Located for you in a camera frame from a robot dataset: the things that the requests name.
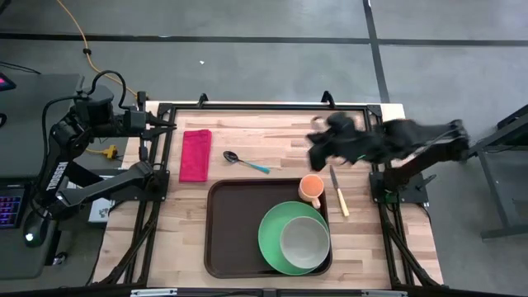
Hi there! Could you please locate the dark device with pink screen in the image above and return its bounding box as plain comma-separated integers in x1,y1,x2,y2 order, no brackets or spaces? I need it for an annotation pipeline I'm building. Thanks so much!
0,72,17,92

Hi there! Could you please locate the dark brown plastic tray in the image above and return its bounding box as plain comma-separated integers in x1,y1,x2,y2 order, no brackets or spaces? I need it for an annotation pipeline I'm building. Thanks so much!
204,177,333,279

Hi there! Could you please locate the backlit keyboard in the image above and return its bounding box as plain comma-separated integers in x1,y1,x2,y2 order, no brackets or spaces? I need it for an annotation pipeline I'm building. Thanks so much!
0,193,24,230

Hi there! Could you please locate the white printed box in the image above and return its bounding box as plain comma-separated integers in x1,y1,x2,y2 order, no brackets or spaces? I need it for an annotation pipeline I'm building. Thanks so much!
88,198,116,224

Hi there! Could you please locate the black computer mouse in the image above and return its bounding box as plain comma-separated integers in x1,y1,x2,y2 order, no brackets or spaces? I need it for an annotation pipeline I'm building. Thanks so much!
22,208,50,248

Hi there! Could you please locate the orange mug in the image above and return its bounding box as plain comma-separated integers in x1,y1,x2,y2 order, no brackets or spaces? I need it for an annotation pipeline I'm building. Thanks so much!
298,173,327,210

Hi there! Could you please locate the silver metal bracket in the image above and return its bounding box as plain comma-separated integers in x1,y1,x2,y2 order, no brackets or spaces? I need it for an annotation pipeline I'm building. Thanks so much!
130,288,178,297
361,290,408,297

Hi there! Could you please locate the black metal stand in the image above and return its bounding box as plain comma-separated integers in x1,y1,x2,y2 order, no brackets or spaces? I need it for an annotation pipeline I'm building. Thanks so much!
455,105,528,241

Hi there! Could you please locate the grey desk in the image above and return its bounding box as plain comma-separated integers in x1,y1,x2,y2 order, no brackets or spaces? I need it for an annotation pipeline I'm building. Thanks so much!
0,73,83,281

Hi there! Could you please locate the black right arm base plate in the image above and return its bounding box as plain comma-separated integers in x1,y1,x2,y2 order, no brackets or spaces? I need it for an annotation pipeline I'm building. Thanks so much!
369,171,430,205

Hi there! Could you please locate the red cloth napkin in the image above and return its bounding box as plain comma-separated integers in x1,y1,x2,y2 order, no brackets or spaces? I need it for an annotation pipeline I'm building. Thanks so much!
178,129,213,183

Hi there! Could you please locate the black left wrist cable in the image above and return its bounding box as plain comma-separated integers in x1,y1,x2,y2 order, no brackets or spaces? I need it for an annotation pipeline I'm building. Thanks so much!
84,68,130,112

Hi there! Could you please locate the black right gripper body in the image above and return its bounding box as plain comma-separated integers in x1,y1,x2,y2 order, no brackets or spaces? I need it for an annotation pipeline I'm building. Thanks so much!
325,112,387,164

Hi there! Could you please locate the yellow extension cord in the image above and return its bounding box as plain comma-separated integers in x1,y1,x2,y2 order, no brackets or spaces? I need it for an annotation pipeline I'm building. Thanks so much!
55,0,139,98

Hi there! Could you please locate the thin black floor cable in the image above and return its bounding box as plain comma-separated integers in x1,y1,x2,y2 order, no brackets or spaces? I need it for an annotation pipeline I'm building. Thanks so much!
0,60,42,76

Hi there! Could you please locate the black aluminium table frame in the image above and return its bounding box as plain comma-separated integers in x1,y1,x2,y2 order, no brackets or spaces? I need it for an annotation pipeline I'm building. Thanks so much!
88,90,445,290

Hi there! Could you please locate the knife with cream handle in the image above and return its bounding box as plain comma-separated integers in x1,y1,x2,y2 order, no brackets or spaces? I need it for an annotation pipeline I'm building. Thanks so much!
328,164,351,218

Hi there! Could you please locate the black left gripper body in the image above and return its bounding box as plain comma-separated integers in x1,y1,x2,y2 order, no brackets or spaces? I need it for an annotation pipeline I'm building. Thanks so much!
122,107,149,135

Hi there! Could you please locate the grey bowl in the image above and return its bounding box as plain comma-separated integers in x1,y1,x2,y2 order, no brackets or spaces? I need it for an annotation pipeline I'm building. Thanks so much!
280,215,331,270

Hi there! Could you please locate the spoon with teal handle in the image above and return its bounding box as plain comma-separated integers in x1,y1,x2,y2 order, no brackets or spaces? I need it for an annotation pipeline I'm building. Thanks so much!
223,150,271,175

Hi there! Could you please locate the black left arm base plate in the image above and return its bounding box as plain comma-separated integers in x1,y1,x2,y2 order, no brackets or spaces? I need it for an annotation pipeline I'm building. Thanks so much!
117,160,171,203

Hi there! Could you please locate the green plate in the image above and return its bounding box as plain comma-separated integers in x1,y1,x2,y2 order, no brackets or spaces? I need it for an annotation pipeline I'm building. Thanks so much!
257,200,331,276

